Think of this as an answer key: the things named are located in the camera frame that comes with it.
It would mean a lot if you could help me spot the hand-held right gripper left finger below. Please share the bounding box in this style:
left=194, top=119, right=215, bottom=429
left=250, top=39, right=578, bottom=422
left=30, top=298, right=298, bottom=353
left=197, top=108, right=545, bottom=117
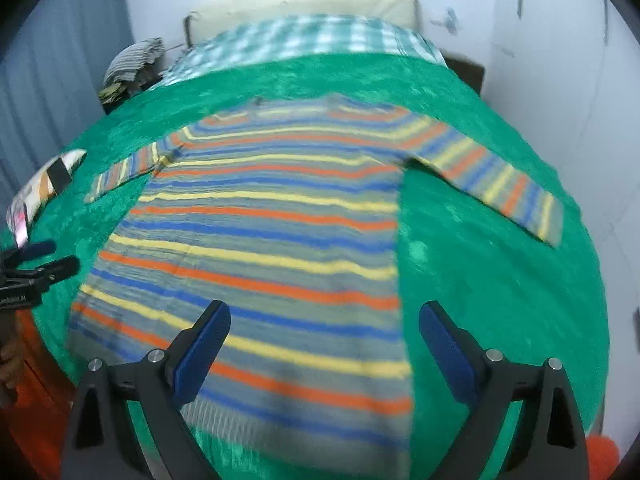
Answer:
left=60, top=300, right=232, bottom=480

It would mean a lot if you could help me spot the person's left hand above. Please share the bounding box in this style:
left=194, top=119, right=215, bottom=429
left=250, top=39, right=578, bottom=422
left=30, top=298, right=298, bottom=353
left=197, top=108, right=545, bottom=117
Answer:
left=0, top=310, right=25, bottom=406

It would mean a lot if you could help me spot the white orange patterned pillow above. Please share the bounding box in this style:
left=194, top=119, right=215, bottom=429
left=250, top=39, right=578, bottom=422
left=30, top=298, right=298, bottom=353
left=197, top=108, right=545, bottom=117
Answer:
left=6, top=149, right=87, bottom=248

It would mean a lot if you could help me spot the dark wooden bed frame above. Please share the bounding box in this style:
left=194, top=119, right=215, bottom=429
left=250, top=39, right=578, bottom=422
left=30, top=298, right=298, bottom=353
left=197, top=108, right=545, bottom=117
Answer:
left=445, top=55, right=486, bottom=98

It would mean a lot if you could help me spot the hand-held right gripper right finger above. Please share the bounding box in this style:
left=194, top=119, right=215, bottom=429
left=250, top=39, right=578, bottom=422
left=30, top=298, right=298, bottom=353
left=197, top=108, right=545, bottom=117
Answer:
left=419, top=301, right=591, bottom=480

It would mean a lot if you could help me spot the green leaf-pattern blanket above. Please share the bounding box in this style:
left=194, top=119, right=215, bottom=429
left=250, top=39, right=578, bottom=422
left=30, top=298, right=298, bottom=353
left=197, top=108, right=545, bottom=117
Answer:
left=0, top=52, right=608, bottom=480

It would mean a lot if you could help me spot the striped knit sweater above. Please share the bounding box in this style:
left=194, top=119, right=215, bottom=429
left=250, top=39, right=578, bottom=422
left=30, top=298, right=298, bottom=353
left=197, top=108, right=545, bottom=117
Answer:
left=67, top=94, right=566, bottom=476

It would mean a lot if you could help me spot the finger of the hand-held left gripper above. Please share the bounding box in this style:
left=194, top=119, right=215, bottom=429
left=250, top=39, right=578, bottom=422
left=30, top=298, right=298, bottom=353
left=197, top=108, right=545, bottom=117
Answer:
left=0, top=240, right=57, bottom=266
left=0, top=255, right=81, bottom=288

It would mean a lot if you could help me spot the grey striped cloth pile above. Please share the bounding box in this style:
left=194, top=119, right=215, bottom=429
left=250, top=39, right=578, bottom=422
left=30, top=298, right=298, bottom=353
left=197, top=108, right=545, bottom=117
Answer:
left=102, top=37, right=166, bottom=106

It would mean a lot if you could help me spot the orange cloth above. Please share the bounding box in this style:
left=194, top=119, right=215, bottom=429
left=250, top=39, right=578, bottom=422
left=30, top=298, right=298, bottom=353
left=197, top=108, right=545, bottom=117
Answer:
left=0, top=310, right=76, bottom=480
left=585, top=435, right=621, bottom=480

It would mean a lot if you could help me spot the pale blue curtain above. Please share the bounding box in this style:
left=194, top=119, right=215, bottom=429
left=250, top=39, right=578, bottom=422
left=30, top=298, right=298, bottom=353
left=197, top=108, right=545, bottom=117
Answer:
left=0, top=0, right=136, bottom=211

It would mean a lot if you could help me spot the green white checkered sheet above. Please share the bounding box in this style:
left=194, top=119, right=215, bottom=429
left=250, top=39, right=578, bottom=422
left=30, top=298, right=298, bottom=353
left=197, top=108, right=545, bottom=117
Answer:
left=160, top=15, right=448, bottom=88

